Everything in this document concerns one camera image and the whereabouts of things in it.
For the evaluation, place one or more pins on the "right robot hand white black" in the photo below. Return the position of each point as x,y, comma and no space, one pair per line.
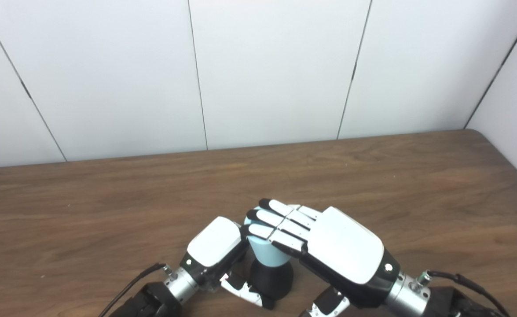
346,251

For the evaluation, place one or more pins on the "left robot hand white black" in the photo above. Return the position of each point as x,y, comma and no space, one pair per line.
212,242

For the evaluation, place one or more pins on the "black funnel-shaped nozzle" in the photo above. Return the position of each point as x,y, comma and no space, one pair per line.
271,277

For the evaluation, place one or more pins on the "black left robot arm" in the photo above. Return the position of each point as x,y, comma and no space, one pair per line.
152,299

